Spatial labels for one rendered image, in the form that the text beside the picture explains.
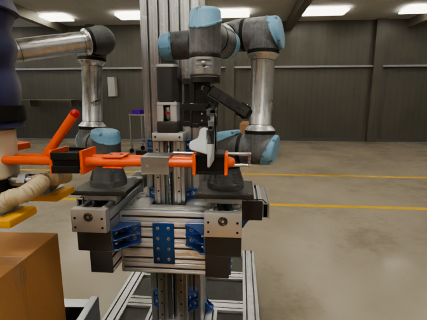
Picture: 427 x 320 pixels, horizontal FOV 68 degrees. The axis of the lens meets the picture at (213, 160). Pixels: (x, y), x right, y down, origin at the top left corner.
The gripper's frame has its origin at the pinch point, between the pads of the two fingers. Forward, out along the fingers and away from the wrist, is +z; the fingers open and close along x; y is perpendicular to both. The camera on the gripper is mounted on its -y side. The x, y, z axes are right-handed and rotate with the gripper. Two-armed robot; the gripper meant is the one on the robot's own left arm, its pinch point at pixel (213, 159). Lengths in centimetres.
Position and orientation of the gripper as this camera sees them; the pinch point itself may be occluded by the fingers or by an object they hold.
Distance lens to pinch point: 78.7
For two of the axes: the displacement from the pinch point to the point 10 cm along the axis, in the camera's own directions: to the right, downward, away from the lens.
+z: 0.0, 9.8, 1.8
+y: -10.0, -0.2, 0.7
